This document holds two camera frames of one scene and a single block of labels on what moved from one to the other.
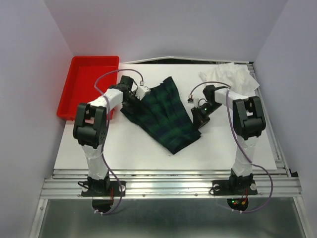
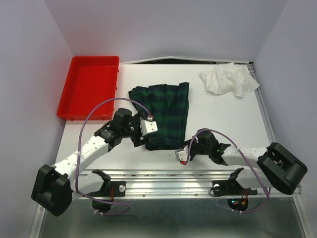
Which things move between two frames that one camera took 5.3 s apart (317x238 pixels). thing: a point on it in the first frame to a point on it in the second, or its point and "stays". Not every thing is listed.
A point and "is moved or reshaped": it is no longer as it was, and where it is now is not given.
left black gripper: [132, 109] to [136, 140]
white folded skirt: [236, 77] stays
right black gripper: [198, 120] to [191, 155]
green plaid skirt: [161, 115] is moved or reshaped
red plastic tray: [84, 72] stays
